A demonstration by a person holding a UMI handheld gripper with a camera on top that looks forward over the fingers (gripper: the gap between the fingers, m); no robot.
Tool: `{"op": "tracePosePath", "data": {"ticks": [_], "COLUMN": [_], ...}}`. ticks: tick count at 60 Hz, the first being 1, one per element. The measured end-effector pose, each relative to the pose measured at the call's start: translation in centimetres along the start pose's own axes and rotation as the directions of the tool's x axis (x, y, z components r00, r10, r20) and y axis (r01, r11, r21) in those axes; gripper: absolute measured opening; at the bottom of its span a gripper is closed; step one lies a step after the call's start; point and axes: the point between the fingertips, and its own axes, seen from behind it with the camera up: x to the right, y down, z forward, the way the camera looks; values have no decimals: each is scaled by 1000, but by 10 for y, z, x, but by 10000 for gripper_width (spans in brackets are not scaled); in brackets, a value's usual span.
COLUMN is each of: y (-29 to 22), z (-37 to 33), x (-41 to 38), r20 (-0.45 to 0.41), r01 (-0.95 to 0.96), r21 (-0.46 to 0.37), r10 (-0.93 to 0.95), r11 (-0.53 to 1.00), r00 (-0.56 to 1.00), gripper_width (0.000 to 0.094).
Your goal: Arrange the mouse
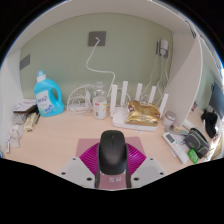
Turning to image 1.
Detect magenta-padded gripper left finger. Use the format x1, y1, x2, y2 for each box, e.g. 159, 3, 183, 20
59, 141, 101, 189

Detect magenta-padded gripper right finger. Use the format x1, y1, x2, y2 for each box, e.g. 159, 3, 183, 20
125, 141, 167, 189

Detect black computer mouse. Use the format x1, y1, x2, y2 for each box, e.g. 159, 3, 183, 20
97, 129, 128, 176

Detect white remote control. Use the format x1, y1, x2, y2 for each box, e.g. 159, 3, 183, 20
162, 131, 190, 165

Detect white router with antennas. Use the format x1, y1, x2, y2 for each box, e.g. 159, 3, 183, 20
109, 80, 170, 132

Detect gold snack bag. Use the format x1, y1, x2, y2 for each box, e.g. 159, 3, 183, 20
124, 100, 161, 127

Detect white power strip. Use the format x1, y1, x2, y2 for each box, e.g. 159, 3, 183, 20
68, 101, 93, 113

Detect green small pack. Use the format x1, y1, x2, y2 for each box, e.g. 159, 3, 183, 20
187, 147, 200, 164

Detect grey zipper pouch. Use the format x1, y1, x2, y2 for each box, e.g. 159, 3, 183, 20
184, 127, 211, 159

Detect pale yellow small box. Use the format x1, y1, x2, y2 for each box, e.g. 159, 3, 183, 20
23, 112, 38, 133

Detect blue detergent bottle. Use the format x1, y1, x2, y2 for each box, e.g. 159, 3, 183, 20
32, 69, 66, 117

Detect clear plastic bag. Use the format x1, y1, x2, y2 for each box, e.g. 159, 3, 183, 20
6, 114, 31, 149

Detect yellow white snack packet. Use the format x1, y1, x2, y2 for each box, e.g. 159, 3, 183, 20
9, 128, 21, 141

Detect black bag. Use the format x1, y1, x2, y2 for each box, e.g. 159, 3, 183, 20
200, 109, 219, 139

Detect white blue sachet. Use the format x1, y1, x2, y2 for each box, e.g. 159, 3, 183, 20
4, 136, 12, 154

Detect white desk hutch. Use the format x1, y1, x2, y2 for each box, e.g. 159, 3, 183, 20
0, 0, 224, 158

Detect black monitor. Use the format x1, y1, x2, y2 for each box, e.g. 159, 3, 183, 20
208, 81, 224, 119

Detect white tangled cables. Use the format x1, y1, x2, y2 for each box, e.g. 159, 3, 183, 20
66, 83, 94, 116

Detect white charger cables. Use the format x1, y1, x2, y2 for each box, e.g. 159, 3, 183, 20
143, 54, 171, 101

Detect white wall cable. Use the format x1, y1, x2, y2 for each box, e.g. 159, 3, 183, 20
85, 38, 116, 98

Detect white wall charger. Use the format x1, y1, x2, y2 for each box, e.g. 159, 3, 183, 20
156, 38, 170, 58

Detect grey wall plate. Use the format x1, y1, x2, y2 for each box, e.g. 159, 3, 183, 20
18, 53, 31, 71
87, 30, 107, 47

